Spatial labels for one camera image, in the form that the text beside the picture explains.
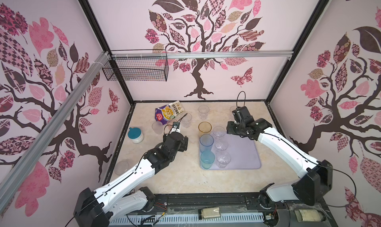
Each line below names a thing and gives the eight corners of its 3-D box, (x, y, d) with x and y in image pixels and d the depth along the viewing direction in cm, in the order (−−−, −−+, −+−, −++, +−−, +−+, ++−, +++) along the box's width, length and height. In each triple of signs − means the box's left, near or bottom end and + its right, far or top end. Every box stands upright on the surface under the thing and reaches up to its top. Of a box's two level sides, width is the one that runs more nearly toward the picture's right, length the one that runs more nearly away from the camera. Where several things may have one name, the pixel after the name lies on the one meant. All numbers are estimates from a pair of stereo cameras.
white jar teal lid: (129, 143, 98) (125, 138, 93) (133, 131, 104) (129, 126, 99) (142, 143, 98) (139, 138, 93) (145, 131, 104) (142, 126, 99)
